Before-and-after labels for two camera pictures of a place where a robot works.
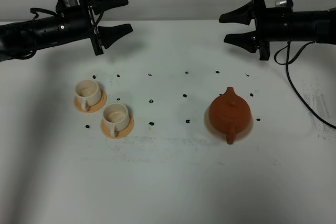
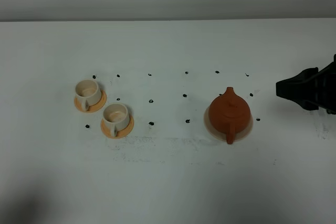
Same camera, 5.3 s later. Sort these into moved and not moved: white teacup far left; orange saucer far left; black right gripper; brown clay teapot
Moved: black right gripper
Not moved: white teacup far left; brown clay teapot; orange saucer far left
